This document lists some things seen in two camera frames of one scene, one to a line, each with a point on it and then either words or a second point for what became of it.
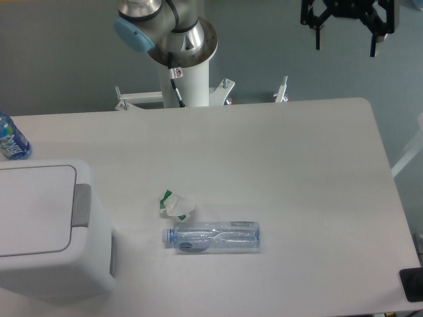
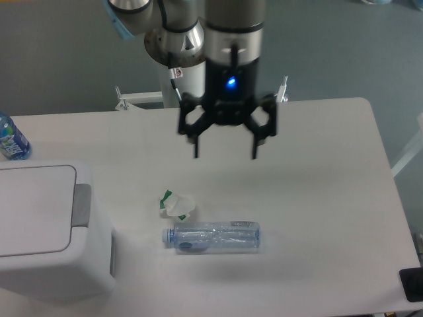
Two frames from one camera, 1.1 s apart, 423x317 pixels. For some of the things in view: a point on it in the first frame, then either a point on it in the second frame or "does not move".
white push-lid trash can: [55, 238] does not move
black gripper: [351, 9] -> [230, 90]
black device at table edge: [412, 281] does not move
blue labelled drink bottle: [13, 144] does not move
